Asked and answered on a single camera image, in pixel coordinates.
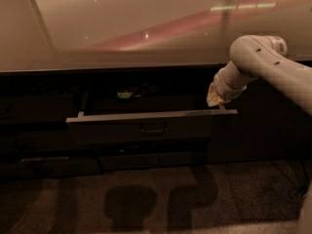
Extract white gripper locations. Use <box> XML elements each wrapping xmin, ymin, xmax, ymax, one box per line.
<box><xmin>207</xmin><ymin>68</ymin><xmax>247</xmax><ymax>107</ymax></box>

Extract dark drawer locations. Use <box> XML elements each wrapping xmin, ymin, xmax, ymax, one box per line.
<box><xmin>0</xmin><ymin>131</ymin><xmax>86</xmax><ymax>154</ymax></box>
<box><xmin>0</xmin><ymin>95</ymin><xmax>78</xmax><ymax>124</ymax></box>
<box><xmin>95</xmin><ymin>138</ymin><xmax>209</xmax><ymax>156</ymax></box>
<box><xmin>98</xmin><ymin>151</ymin><xmax>205</xmax><ymax>171</ymax></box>
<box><xmin>66</xmin><ymin>95</ymin><xmax>238</xmax><ymax>145</ymax></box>
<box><xmin>0</xmin><ymin>156</ymin><xmax>101</xmax><ymax>179</ymax></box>

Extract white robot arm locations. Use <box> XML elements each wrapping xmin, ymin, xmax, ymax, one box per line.
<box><xmin>207</xmin><ymin>35</ymin><xmax>312</xmax><ymax>116</ymax></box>

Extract dark cabinet door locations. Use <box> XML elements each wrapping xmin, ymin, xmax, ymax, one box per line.
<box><xmin>208</xmin><ymin>80</ymin><xmax>312</xmax><ymax>163</ymax></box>

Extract green snack packet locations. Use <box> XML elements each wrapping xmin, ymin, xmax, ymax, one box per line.
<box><xmin>117</xmin><ymin>92</ymin><xmax>133</xmax><ymax>99</ymax></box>

